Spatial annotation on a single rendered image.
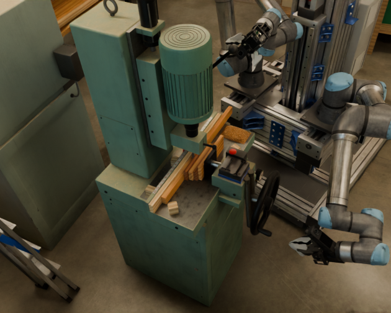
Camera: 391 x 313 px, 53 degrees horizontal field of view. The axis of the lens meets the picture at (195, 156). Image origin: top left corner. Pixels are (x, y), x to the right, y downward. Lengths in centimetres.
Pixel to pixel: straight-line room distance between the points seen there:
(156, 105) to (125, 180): 48
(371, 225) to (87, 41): 118
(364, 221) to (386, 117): 39
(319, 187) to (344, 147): 105
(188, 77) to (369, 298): 169
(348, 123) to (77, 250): 180
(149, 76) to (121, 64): 10
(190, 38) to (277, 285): 157
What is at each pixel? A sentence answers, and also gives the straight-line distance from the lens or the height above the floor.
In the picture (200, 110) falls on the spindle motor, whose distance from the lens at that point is 140.
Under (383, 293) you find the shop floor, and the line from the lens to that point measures 253.
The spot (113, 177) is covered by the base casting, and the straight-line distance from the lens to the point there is 184.
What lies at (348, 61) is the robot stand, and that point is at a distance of 239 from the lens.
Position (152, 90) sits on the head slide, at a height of 130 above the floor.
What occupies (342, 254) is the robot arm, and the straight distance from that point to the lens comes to 152.
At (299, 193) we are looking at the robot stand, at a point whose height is 21.
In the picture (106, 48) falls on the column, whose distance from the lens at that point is 140.
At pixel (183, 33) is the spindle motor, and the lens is 133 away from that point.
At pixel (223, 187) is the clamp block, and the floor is 92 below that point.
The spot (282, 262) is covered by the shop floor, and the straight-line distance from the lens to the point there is 247.
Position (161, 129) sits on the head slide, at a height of 111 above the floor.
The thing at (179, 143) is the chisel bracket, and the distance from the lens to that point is 161.
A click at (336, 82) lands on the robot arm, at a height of 104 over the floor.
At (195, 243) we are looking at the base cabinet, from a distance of 176.
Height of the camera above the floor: 215
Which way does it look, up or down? 46 degrees down
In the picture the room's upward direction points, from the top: 4 degrees counter-clockwise
